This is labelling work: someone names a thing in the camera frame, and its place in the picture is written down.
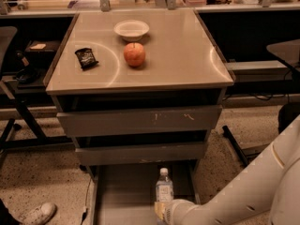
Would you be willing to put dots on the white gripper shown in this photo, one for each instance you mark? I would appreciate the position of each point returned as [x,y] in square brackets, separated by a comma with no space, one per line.
[175,210]

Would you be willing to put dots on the clear plastic water bottle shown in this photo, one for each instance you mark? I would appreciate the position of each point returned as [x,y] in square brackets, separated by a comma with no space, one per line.
[164,187]

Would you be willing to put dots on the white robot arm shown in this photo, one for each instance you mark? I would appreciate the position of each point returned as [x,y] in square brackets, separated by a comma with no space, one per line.
[271,182]

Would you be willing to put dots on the bottom drawer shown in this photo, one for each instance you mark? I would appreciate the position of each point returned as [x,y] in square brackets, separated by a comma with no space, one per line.
[125,194]

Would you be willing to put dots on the drawer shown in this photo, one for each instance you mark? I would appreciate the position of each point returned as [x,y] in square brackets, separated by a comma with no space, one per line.
[125,194]
[139,121]
[140,154]

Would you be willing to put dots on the middle drawer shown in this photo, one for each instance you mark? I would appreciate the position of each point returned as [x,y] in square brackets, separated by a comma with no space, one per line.
[140,154]

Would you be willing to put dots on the grey drawer cabinet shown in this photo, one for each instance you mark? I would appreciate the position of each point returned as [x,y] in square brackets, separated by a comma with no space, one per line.
[137,91]

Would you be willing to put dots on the top drawer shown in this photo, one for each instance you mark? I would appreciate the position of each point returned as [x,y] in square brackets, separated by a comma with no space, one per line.
[139,121]

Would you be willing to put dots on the black table leg bar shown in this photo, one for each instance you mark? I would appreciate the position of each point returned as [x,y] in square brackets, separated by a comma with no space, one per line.
[239,152]

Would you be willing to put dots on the white sneaker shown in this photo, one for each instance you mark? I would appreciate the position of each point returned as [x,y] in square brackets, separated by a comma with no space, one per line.
[39,215]

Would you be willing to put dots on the red apple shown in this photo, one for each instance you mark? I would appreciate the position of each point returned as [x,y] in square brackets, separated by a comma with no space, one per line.
[134,54]

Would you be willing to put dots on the black snack packet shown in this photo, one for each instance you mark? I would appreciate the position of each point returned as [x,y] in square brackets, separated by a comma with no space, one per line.
[86,58]

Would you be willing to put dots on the white bowl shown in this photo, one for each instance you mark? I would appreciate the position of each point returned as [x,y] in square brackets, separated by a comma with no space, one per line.
[131,30]

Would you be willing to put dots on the black box on shelf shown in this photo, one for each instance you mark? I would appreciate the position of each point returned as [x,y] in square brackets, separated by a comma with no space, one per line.
[42,49]

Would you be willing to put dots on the dark round side table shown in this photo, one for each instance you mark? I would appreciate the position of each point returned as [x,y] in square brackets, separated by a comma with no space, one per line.
[287,53]

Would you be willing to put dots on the black desk frame left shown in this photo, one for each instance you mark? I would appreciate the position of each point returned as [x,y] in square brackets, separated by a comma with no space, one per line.
[41,142]

